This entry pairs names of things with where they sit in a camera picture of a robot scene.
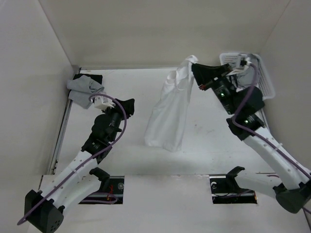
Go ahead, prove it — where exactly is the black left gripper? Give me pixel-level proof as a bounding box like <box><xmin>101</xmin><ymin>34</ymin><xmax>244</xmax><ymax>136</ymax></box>
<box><xmin>102</xmin><ymin>99</ymin><xmax>134</xmax><ymax>142</ymax></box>

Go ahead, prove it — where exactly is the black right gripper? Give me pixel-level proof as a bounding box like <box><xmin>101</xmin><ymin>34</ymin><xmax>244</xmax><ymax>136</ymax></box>
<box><xmin>188</xmin><ymin>63</ymin><xmax>237</xmax><ymax>114</ymax></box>

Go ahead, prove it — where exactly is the white tank top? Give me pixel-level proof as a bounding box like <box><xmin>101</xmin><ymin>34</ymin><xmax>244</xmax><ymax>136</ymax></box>
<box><xmin>144</xmin><ymin>55</ymin><xmax>198</xmax><ymax>152</ymax></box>

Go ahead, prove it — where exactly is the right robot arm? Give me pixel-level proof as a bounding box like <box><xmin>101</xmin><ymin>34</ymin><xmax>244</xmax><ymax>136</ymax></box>
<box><xmin>191</xmin><ymin>61</ymin><xmax>311</xmax><ymax>214</ymax></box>

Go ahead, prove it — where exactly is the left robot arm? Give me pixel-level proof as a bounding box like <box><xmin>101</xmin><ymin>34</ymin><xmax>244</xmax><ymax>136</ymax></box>
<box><xmin>18</xmin><ymin>95</ymin><xmax>135</xmax><ymax>233</ymax></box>

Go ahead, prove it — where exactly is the grey tank top in basket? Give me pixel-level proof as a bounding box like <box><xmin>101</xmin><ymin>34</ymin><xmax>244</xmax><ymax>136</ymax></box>
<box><xmin>229</xmin><ymin>73</ymin><xmax>253</xmax><ymax>90</ymax></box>

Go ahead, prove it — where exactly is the folded grey tank top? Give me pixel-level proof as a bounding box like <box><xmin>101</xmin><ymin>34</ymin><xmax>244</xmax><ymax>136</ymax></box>
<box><xmin>67</xmin><ymin>75</ymin><xmax>104</xmax><ymax>109</ymax></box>

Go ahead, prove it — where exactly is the white plastic laundry basket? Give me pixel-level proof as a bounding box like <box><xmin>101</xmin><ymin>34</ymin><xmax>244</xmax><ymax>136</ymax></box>
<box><xmin>219</xmin><ymin>52</ymin><xmax>276</xmax><ymax>100</ymax></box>

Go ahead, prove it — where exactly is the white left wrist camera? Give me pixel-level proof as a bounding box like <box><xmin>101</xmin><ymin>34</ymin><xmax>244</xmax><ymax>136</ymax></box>
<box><xmin>93</xmin><ymin>96</ymin><xmax>115</xmax><ymax>111</ymax></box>

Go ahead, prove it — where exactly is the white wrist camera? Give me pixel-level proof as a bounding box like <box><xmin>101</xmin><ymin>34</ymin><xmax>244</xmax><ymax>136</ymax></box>
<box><xmin>228</xmin><ymin>54</ymin><xmax>251</xmax><ymax>76</ymax></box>
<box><xmin>93</xmin><ymin>96</ymin><xmax>115</xmax><ymax>111</ymax></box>

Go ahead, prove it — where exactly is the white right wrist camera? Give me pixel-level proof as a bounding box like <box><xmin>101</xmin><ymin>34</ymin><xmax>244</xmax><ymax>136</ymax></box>
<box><xmin>228</xmin><ymin>54</ymin><xmax>251</xmax><ymax>76</ymax></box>

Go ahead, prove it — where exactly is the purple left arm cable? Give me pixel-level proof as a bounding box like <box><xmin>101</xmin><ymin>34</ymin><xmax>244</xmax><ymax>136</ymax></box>
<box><xmin>17</xmin><ymin>94</ymin><xmax>127</xmax><ymax>226</ymax></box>

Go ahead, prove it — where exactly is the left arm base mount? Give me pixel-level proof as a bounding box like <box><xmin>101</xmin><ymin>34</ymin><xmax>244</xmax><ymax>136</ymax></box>
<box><xmin>79</xmin><ymin>167</ymin><xmax>125</xmax><ymax>204</ymax></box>

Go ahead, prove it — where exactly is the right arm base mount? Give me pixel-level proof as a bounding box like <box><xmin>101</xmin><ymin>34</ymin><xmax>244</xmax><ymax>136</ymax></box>
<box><xmin>209</xmin><ymin>166</ymin><xmax>257</xmax><ymax>204</ymax></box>

